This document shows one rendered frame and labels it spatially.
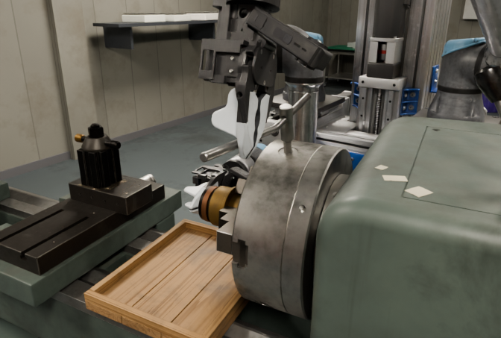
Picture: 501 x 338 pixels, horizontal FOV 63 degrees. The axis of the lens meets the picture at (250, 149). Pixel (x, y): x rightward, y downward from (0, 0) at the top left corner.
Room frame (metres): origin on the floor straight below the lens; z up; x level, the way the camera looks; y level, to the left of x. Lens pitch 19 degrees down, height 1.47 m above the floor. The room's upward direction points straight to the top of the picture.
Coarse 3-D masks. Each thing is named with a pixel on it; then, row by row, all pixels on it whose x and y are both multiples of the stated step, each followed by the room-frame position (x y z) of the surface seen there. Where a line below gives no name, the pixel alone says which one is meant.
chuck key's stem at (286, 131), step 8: (288, 104) 0.66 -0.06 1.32; (280, 112) 0.66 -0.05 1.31; (288, 112) 0.65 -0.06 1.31; (288, 120) 0.65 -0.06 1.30; (280, 128) 0.66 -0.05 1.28; (288, 128) 0.66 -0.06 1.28; (280, 136) 0.67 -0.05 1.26; (288, 136) 0.66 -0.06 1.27; (288, 144) 0.66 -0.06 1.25; (288, 152) 0.67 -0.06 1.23
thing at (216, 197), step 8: (208, 192) 0.76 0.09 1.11; (216, 192) 0.75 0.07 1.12; (224, 192) 0.75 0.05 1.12; (232, 192) 0.75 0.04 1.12; (200, 200) 0.76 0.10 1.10; (208, 200) 0.75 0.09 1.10; (216, 200) 0.74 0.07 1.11; (224, 200) 0.73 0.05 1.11; (232, 200) 0.74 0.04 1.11; (200, 208) 0.75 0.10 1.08; (208, 208) 0.74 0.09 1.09; (216, 208) 0.73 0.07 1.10; (200, 216) 0.75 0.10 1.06; (208, 216) 0.75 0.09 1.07; (216, 216) 0.73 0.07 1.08; (216, 224) 0.73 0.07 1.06
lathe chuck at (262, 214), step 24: (312, 144) 0.71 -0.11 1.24; (264, 168) 0.64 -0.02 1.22; (288, 168) 0.63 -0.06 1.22; (264, 192) 0.60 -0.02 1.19; (288, 192) 0.59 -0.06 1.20; (240, 216) 0.59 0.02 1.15; (264, 216) 0.58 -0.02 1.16; (288, 216) 0.56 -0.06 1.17; (264, 240) 0.56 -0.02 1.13; (264, 264) 0.55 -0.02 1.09; (240, 288) 0.59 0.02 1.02; (264, 288) 0.56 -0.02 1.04
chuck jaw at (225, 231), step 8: (224, 208) 0.71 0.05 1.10; (232, 208) 0.72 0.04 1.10; (224, 216) 0.68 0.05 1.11; (232, 216) 0.68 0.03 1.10; (224, 224) 0.66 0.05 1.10; (232, 224) 0.65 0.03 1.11; (224, 232) 0.61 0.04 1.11; (232, 232) 0.61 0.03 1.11; (216, 240) 0.62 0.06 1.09; (224, 240) 0.61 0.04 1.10; (240, 240) 0.58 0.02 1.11; (216, 248) 0.62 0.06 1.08; (224, 248) 0.61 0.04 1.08; (232, 248) 0.60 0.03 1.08; (240, 248) 0.58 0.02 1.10; (240, 256) 0.58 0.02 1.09; (240, 264) 0.58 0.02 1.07
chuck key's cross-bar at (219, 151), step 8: (304, 96) 0.73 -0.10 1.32; (296, 104) 0.70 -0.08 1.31; (296, 112) 0.69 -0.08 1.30; (280, 120) 0.64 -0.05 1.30; (272, 128) 0.61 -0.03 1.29; (264, 136) 0.58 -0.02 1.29; (224, 144) 0.50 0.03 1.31; (232, 144) 0.50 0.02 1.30; (208, 152) 0.46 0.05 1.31; (216, 152) 0.47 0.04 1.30; (224, 152) 0.49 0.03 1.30; (208, 160) 0.46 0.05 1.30
